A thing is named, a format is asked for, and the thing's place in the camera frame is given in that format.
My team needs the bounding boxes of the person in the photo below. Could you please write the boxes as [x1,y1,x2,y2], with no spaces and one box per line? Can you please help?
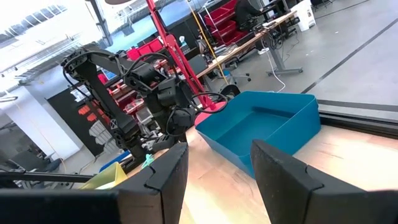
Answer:
[233,0,265,30]

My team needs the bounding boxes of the black aluminium table frame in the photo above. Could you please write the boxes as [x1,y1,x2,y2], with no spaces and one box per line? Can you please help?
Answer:
[317,99,398,139]

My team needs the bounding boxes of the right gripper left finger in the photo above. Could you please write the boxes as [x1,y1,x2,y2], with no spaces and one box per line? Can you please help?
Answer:
[116,142,190,224]

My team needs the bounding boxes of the white box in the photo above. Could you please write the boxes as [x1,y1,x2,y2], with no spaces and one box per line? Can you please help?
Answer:
[290,0,317,32]

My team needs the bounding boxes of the red storage bin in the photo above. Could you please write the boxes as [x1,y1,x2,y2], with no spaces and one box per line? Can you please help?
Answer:
[136,39,164,57]
[204,6,233,27]

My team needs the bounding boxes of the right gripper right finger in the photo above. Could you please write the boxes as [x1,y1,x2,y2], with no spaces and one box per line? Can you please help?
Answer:
[250,139,398,224]

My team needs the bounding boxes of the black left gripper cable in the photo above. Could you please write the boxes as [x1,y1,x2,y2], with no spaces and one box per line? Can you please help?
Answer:
[189,91,229,114]

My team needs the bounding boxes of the yellow plastic bin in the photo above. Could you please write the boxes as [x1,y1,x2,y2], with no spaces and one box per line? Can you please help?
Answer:
[79,161,128,190]

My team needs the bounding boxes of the long wooden desk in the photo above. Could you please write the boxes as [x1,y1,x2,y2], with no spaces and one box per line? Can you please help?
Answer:
[195,11,304,77]

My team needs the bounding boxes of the yellow hanging cable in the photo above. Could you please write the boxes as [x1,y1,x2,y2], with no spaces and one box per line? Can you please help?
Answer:
[188,0,229,85]

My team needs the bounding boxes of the blue plastic bin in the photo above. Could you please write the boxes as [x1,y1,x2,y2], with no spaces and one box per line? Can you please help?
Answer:
[195,90,322,179]

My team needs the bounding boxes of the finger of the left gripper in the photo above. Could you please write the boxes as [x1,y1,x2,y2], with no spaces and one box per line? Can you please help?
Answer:
[151,135,180,152]

